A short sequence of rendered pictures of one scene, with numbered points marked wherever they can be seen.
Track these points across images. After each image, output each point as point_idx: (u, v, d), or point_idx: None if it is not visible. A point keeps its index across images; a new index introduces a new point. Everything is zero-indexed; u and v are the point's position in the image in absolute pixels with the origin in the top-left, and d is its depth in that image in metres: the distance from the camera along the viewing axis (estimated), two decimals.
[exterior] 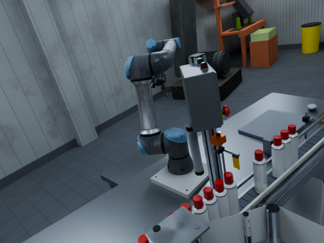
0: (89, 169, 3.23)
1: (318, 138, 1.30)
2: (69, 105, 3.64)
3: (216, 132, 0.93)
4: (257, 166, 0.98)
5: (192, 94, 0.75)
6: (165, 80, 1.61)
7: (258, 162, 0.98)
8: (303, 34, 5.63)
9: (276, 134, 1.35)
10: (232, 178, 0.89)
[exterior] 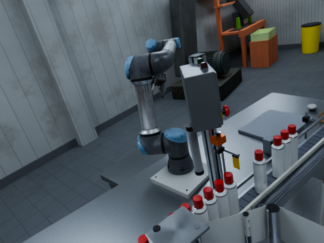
0: (89, 169, 3.23)
1: (318, 138, 1.30)
2: (69, 105, 3.64)
3: (216, 132, 0.93)
4: (257, 166, 0.98)
5: (192, 94, 0.75)
6: (165, 80, 1.61)
7: (258, 162, 0.98)
8: (303, 34, 5.63)
9: (276, 134, 1.35)
10: (232, 178, 0.89)
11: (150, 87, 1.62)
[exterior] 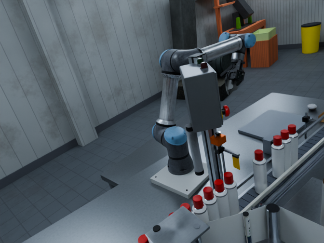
0: (89, 169, 3.23)
1: (318, 138, 1.30)
2: (69, 105, 3.64)
3: (216, 132, 0.93)
4: (257, 166, 0.98)
5: (192, 94, 0.75)
6: (243, 79, 1.50)
7: (258, 162, 0.98)
8: (303, 34, 5.63)
9: (276, 134, 1.35)
10: (232, 178, 0.89)
11: (226, 83, 1.53)
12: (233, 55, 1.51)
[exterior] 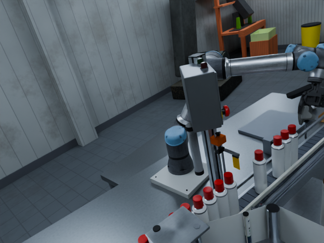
0: (89, 169, 3.23)
1: (318, 138, 1.30)
2: (69, 105, 3.64)
3: (216, 132, 0.93)
4: (257, 166, 0.98)
5: (192, 94, 0.75)
6: None
7: (258, 162, 0.98)
8: (303, 34, 5.63)
9: (276, 134, 1.35)
10: (232, 178, 0.89)
11: (301, 110, 1.11)
12: (314, 72, 1.08)
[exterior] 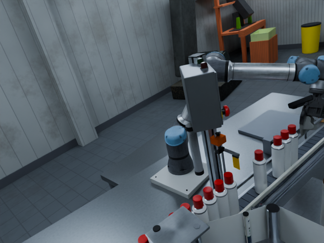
0: (89, 169, 3.23)
1: (318, 138, 1.30)
2: (69, 105, 3.64)
3: (216, 132, 0.93)
4: (257, 166, 0.98)
5: (192, 94, 0.75)
6: None
7: (258, 162, 0.98)
8: (303, 34, 5.63)
9: (276, 134, 1.35)
10: (232, 178, 0.89)
11: (302, 121, 1.13)
12: (315, 84, 1.09)
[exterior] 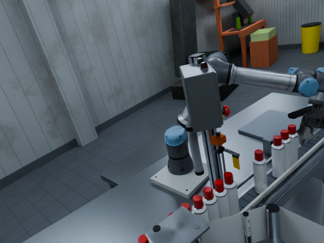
0: (89, 169, 3.23)
1: (318, 138, 1.30)
2: (69, 105, 3.64)
3: (216, 132, 0.93)
4: (257, 166, 0.98)
5: (192, 94, 0.75)
6: None
7: (258, 162, 0.98)
8: (303, 34, 5.63)
9: (276, 134, 1.35)
10: (232, 178, 0.89)
11: (302, 131, 1.15)
12: (315, 95, 1.11)
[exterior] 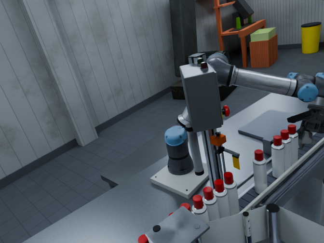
0: (89, 169, 3.23)
1: (318, 138, 1.30)
2: (69, 105, 3.64)
3: (216, 132, 0.93)
4: (257, 166, 0.98)
5: (192, 94, 0.75)
6: (323, 132, 1.14)
7: (258, 162, 0.98)
8: (303, 34, 5.63)
9: (276, 134, 1.35)
10: (232, 178, 0.89)
11: (301, 135, 1.16)
12: (314, 100, 1.13)
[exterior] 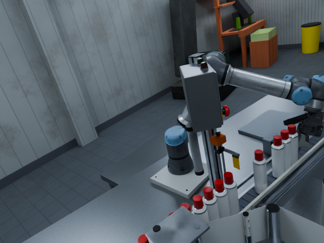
0: (89, 169, 3.23)
1: (318, 138, 1.30)
2: (69, 105, 3.64)
3: (216, 132, 0.93)
4: (257, 166, 0.98)
5: (192, 94, 0.75)
6: (320, 135, 1.13)
7: (258, 162, 0.98)
8: (303, 34, 5.63)
9: (276, 134, 1.35)
10: (232, 178, 0.89)
11: None
12: (310, 102, 1.11)
